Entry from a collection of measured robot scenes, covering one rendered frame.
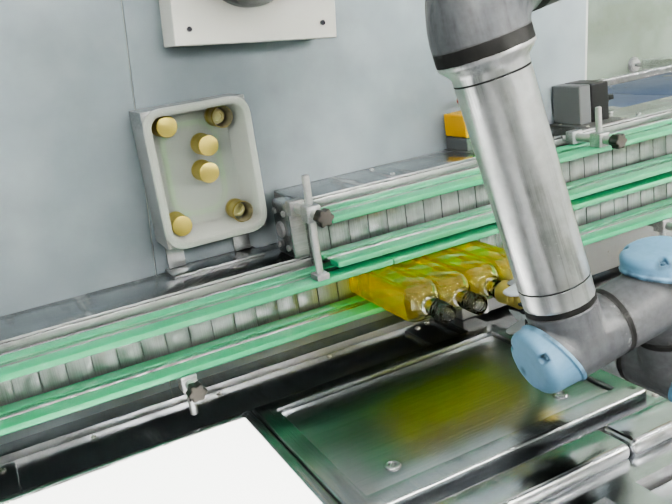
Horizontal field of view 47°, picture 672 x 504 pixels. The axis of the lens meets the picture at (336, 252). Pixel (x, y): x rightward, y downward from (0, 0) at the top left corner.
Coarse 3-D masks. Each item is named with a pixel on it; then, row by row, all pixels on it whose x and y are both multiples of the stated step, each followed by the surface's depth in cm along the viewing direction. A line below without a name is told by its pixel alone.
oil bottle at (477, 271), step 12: (444, 252) 131; (456, 252) 130; (444, 264) 126; (456, 264) 124; (468, 264) 123; (480, 264) 123; (492, 264) 122; (468, 276) 121; (480, 276) 120; (492, 276) 121; (480, 288) 120
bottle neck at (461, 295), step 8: (464, 288) 118; (456, 296) 117; (464, 296) 116; (472, 296) 114; (480, 296) 114; (456, 304) 118; (464, 304) 115; (472, 304) 114; (480, 304) 116; (472, 312) 115; (480, 312) 114
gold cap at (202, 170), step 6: (198, 162) 127; (204, 162) 125; (210, 162) 125; (192, 168) 128; (198, 168) 125; (204, 168) 125; (210, 168) 125; (216, 168) 126; (192, 174) 128; (198, 174) 125; (204, 174) 125; (210, 174) 125; (216, 174) 126; (204, 180) 125; (210, 180) 126
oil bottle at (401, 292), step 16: (368, 272) 126; (384, 272) 125; (400, 272) 124; (352, 288) 133; (368, 288) 127; (384, 288) 122; (400, 288) 117; (416, 288) 116; (432, 288) 116; (384, 304) 123; (400, 304) 118; (416, 304) 115; (416, 320) 117
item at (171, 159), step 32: (192, 128) 127; (224, 128) 130; (160, 160) 126; (192, 160) 128; (224, 160) 131; (256, 160) 126; (160, 192) 120; (192, 192) 129; (224, 192) 132; (256, 192) 127; (192, 224) 130; (224, 224) 129; (256, 224) 128
